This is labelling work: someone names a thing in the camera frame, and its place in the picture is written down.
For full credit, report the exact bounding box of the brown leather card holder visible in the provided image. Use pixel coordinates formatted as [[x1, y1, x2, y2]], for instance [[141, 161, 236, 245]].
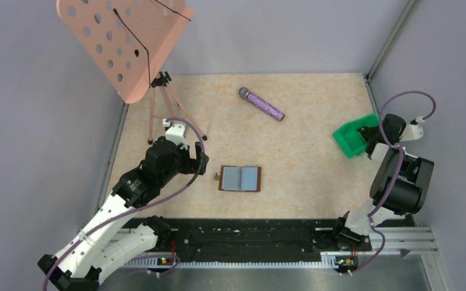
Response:
[[215, 166, 262, 192]]

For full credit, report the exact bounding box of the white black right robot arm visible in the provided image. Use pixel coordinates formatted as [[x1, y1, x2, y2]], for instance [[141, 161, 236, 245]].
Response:
[[331, 114, 434, 250]]

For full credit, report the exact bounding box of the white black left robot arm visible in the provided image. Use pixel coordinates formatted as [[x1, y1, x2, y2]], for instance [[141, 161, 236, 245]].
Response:
[[38, 135, 209, 290]]

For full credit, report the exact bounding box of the green plastic bin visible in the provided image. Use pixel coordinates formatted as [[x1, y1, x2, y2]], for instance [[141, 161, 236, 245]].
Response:
[[332, 113, 379, 158]]

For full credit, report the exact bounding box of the purple glitter microphone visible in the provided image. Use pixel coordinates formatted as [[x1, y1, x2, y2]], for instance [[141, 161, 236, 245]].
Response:
[[238, 87, 285, 121]]

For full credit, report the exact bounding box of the pink music stand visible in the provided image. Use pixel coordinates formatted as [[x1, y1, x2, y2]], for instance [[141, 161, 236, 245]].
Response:
[[56, 0, 209, 146]]

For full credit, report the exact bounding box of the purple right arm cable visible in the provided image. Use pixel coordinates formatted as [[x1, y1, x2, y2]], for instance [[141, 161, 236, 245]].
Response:
[[349, 90, 437, 276]]

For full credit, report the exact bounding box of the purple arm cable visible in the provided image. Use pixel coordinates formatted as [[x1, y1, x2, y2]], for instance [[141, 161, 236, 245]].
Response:
[[349, 90, 437, 276], [42, 117, 206, 291]]

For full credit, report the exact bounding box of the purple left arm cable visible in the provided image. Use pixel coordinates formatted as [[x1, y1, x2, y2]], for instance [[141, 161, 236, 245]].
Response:
[[42, 117, 206, 291]]

